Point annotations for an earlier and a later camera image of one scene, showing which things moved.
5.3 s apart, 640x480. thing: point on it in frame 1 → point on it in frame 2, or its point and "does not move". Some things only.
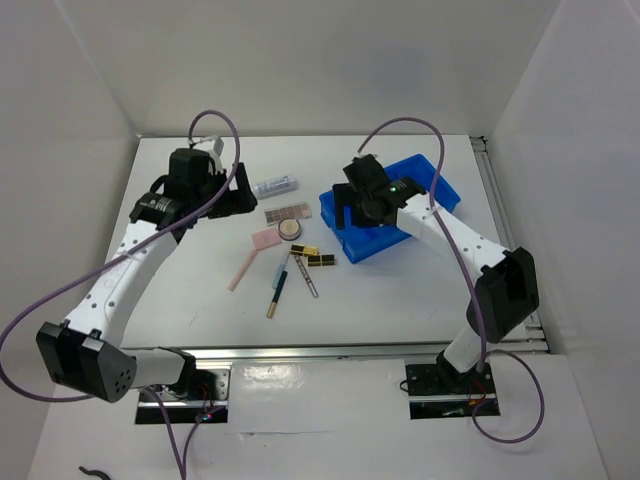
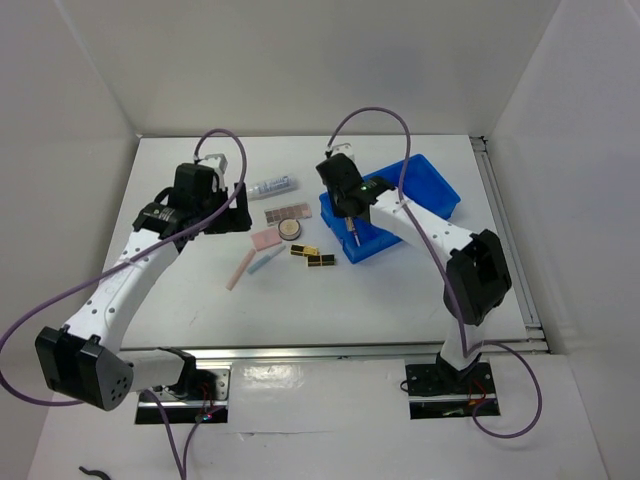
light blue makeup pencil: [279, 273] → [265, 259]
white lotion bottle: [275, 187] does not move
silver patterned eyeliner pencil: [307, 277] → [355, 232]
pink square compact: [266, 238] does not move
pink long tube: [242, 270] does not move
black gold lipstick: [321, 260] does not move
